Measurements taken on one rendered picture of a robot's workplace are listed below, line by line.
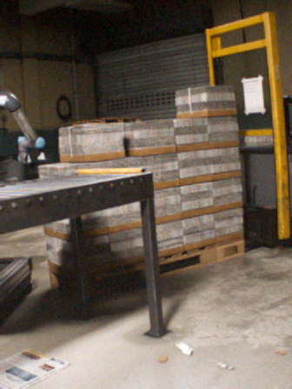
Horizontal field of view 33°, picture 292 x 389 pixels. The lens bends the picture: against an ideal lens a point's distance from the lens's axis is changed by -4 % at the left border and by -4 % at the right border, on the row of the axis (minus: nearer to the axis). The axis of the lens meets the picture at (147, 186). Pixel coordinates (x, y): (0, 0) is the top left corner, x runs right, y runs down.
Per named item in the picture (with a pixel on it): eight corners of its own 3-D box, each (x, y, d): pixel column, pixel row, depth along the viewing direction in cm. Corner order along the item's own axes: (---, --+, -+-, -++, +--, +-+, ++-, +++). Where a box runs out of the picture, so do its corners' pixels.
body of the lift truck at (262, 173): (234, 236, 450) (228, 147, 441) (275, 226, 479) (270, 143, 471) (292, 247, 392) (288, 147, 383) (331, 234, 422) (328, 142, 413)
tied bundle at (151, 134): (111, 156, 360) (109, 124, 357) (147, 153, 375) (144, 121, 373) (139, 156, 328) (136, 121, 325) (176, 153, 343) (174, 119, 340)
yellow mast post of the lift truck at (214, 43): (220, 228, 443) (205, 29, 424) (227, 227, 448) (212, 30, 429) (227, 229, 436) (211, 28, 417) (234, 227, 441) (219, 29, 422)
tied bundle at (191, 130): (146, 153, 375) (143, 121, 372) (177, 149, 391) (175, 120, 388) (176, 153, 343) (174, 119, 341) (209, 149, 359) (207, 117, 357)
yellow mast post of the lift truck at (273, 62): (275, 237, 388) (259, 14, 369) (282, 235, 393) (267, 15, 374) (282, 239, 381) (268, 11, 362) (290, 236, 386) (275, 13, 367)
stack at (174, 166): (49, 286, 337) (36, 165, 328) (185, 254, 400) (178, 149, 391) (74, 300, 305) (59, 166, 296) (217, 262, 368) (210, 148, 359)
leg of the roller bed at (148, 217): (155, 330, 249) (145, 197, 241) (165, 332, 245) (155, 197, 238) (149, 333, 244) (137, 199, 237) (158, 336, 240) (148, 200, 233)
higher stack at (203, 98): (184, 254, 400) (173, 90, 386) (213, 247, 416) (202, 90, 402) (216, 262, 368) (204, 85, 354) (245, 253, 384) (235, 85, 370)
